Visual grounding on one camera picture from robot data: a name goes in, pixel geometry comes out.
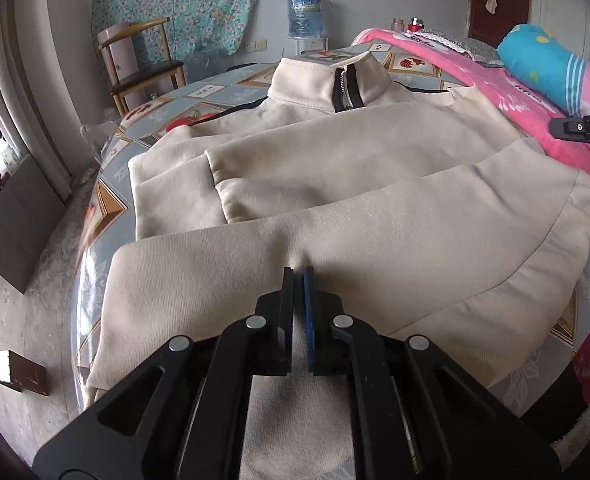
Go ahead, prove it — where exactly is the white water dispenser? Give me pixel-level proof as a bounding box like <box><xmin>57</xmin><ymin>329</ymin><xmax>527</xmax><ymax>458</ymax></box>
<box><xmin>295</xmin><ymin>36</ymin><xmax>331</xmax><ymax>56</ymax></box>

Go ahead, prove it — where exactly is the pink printed blanket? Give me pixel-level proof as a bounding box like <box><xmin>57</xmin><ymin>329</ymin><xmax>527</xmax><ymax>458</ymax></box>
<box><xmin>350</xmin><ymin>27</ymin><xmax>590</xmax><ymax>391</ymax></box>

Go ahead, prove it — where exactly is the brown wooden box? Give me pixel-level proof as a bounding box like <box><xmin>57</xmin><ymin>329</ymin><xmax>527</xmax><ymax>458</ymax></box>
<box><xmin>0</xmin><ymin>350</ymin><xmax>48</xmax><ymax>396</ymax></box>

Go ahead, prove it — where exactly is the blue water bottle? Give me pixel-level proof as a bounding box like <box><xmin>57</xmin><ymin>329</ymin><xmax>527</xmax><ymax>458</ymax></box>
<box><xmin>287</xmin><ymin>0</ymin><xmax>326</xmax><ymax>38</ymax></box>

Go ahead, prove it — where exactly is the printed fruit tablecloth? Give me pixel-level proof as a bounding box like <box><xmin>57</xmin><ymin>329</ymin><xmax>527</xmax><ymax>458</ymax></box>
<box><xmin>72</xmin><ymin>42</ymin><xmax>590</xmax><ymax>411</ymax></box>

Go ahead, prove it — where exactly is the dark red door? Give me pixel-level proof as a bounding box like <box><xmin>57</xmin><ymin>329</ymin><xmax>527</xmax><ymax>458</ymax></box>
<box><xmin>467</xmin><ymin>0</ymin><xmax>533</xmax><ymax>51</ymax></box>

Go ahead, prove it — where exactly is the grey leaning board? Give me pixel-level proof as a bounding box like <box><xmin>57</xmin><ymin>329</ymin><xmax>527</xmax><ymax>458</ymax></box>
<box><xmin>0</xmin><ymin>154</ymin><xmax>66</xmax><ymax>295</ymax></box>

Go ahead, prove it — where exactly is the grey lace cushion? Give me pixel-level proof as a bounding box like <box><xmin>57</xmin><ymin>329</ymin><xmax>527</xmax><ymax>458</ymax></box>
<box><xmin>415</xmin><ymin>30</ymin><xmax>503</xmax><ymax>68</ymax></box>

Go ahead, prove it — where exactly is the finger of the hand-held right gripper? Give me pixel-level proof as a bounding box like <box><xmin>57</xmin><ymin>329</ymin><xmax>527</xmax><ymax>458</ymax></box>
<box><xmin>549</xmin><ymin>112</ymin><xmax>590</xmax><ymax>147</ymax></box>

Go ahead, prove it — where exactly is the clear plastic container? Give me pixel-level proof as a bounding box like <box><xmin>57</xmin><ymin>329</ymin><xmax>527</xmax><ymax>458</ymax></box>
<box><xmin>185</xmin><ymin>47</ymin><xmax>231</xmax><ymax>83</ymax></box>

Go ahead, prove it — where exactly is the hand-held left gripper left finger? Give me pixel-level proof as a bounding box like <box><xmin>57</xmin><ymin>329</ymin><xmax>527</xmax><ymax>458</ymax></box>
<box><xmin>32</xmin><ymin>266</ymin><xmax>296</xmax><ymax>480</ymax></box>

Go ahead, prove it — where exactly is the blue cartoon pillow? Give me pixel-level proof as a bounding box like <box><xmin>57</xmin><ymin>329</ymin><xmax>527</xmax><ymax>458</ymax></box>
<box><xmin>497</xmin><ymin>24</ymin><xmax>590</xmax><ymax>116</ymax></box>

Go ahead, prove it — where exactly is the cream zip jacket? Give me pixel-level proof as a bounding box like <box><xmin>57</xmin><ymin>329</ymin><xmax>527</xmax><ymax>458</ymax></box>
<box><xmin>85</xmin><ymin>52</ymin><xmax>590</xmax><ymax>480</ymax></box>

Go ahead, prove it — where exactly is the teal floral hanging cloth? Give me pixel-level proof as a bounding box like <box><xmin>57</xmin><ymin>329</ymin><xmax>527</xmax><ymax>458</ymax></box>
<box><xmin>92</xmin><ymin>0</ymin><xmax>276</xmax><ymax>58</ymax></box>

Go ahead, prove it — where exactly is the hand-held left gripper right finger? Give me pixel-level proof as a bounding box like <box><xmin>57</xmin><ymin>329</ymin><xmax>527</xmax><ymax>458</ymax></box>
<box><xmin>301</xmin><ymin>266</ymin><xmax>562</xmax><ymax>480</ymax></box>

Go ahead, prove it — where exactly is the wooden chair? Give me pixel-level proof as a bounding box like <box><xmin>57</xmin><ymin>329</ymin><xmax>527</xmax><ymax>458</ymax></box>
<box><xmin>98</xmin><ymin>16</ymin><xmax>186</xmax><ymax>113</ymax></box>

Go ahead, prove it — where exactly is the white plastic bag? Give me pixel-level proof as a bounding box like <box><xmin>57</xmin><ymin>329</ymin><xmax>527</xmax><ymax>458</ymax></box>
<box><xmin>80</xmin><ymin>120</ymin><xmax>121</xmax><ymax>156</ymax></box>

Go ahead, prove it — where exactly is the grey curtain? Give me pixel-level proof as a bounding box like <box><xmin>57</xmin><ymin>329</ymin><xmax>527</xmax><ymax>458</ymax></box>
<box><xmin>0</xmin><ymin>10</ymin><xmax>101</xmax><ymax>201</ymax></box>

